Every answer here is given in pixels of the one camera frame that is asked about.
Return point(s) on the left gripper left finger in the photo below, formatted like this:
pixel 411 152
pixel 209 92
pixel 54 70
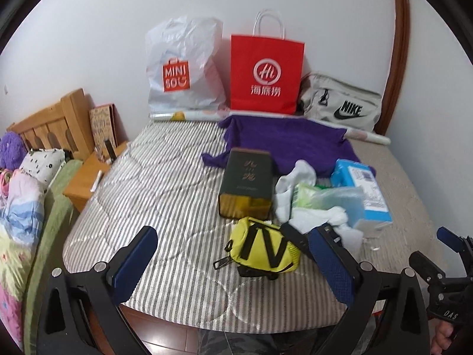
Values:
pixel 70 297

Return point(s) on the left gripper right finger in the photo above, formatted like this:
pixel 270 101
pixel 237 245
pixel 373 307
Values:
pixel 403 326

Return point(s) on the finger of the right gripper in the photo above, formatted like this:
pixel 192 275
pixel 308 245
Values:
pixel 426 268
pixel 458 244

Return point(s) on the clear foam net sleeve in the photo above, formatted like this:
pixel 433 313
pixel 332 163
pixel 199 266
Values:
pixel 351 199

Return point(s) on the white cloth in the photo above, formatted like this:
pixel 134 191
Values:
pixel 306 219

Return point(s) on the green tissue pack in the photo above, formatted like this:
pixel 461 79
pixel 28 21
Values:
pixel 307 196

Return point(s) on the white sock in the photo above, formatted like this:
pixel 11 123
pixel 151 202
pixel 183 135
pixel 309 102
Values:
pixel 303 172

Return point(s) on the yellow black pouch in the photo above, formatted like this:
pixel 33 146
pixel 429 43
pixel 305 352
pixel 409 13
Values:
pixel 259 249

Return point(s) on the person's right hand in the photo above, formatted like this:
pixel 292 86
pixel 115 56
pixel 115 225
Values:
pixel 441 341

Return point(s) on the green bed sheet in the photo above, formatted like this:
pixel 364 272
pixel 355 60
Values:
pixel 60 216

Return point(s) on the colourful floral quilt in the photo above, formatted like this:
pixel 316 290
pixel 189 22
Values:
pixel 22 216

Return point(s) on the blue white carton box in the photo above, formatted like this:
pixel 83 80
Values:
pixel 376 215

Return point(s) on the white spotted pillow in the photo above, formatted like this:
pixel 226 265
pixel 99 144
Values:
pixel 44 165

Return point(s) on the rolled patterned mat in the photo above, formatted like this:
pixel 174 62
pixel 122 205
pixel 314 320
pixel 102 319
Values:
pixel 217 116

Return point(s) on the purple plush toy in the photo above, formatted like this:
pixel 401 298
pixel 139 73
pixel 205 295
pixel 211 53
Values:
pixel 13 151

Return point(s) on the wooden headboard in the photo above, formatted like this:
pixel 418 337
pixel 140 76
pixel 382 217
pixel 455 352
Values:
pixel 64 125

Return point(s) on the dark green gold box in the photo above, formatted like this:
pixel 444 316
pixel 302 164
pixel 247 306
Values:
pixel 247 185

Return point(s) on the purple towel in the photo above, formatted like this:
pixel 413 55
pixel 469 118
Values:
pixel 287 140

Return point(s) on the grey Nike bag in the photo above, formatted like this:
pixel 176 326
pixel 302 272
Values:
pixel 325 98

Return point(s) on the white Miniso plastic bag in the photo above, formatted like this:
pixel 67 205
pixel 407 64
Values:
pixel 181 70

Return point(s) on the red Haidilao paper bag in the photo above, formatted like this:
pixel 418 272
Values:
pixel 265 72

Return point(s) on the brown wooden door frame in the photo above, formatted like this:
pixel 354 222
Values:
pixel 399 56

